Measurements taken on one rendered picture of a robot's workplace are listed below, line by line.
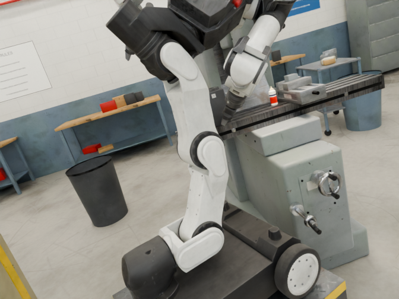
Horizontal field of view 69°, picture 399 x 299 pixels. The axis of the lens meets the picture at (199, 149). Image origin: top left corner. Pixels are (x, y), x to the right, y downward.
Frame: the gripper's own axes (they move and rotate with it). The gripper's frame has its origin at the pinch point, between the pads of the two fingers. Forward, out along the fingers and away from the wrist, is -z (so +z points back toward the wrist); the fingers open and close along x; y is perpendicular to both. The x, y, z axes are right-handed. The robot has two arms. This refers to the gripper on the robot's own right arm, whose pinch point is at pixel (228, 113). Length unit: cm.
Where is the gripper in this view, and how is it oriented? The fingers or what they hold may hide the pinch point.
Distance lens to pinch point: 144.5
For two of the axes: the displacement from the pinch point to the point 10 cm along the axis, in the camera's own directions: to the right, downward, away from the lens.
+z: 1.4, -4.2, -9.0
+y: -8.9, -4.6, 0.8
